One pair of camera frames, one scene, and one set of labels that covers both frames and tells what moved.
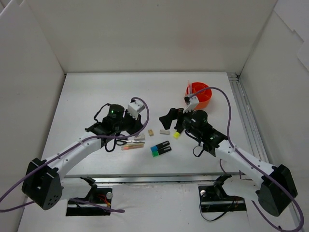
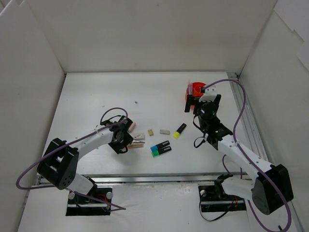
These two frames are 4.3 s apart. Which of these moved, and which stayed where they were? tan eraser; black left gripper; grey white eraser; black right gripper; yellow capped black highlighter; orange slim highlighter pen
Moved: black right gripper; black left gripper
Stayed: yellow capped black highlighter; orange slim highlighter pen; grey white eraser; tan eraser
